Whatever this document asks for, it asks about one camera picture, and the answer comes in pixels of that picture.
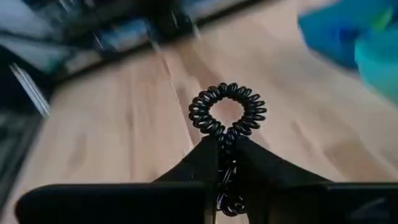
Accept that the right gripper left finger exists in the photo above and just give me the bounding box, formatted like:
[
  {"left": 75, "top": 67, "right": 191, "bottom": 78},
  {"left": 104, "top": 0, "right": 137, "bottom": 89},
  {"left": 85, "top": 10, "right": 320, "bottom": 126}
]
[{"left": 14, "top": 136, "right": 220, "bottom": 224}]

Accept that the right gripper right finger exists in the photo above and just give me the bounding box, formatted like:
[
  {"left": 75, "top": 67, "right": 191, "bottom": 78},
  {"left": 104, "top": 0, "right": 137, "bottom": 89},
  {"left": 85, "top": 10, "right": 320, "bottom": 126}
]
[{"left": 234, "top": 136, "right": 398, "bottom": 224}]

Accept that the black spiral wrist coil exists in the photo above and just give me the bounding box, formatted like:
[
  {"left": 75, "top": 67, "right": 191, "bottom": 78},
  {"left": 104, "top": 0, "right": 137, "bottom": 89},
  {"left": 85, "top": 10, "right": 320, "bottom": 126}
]
[{"left": 187, "top": 82, "right": 268, "bottom": 217}]

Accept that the teal translucent bin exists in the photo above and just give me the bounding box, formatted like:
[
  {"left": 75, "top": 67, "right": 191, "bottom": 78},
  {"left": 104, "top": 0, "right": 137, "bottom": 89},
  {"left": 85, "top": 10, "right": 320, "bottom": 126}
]
[{"left": 354, "top": 29, "right": 398, "bottom": 105}]

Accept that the blue plastic bin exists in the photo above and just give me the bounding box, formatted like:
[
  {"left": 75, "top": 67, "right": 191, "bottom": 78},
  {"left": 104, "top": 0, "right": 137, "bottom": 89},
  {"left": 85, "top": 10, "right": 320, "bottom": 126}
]
[{"left": 297, "top": 0, "right": 398, "bottom": 71}]

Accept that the silver metal bracket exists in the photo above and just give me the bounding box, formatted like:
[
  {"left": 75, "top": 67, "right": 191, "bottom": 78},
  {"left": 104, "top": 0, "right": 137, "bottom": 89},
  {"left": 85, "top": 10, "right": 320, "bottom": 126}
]
[{"left": 10, "top": 63, "right": 51, "bottom": 119}]

